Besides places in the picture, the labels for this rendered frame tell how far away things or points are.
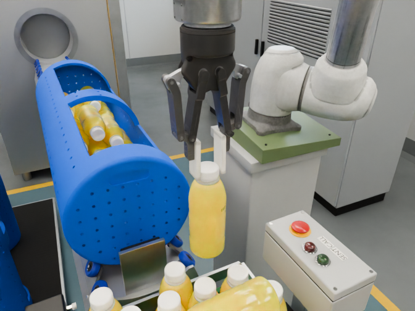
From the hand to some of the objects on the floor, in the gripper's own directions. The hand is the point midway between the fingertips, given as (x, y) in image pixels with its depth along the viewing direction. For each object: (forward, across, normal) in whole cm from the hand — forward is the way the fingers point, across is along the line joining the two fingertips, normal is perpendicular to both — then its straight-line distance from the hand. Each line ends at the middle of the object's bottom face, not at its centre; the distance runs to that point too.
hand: (207, 155), depth 57 cm
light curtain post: (+130, -23, -161) cm, 208 cm away
